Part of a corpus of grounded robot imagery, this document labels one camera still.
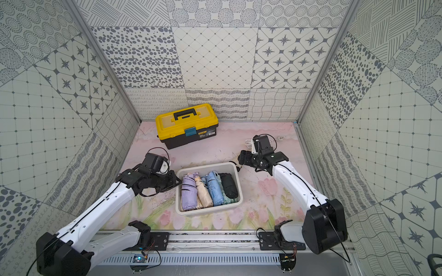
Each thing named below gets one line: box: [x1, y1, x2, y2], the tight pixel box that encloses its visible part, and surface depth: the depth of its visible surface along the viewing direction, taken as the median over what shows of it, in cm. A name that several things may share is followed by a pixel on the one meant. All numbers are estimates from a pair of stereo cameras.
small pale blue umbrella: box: [201, 170, 224, 207], surface depth 80 cm
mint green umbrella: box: [221, 192, 240, 205], surface depth 79 cm
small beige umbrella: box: [194, 175, 214, 209], surface depth 78 cm
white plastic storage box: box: [175, 162, 244, 217], surface depth 79 cm
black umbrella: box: [219, 172, 239, 199], surface depth 82 cm
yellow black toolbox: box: [155, 103, 219, 151], surface depth 101 cm
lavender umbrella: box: [181, 172, 200, 211], surface depth 78 cm
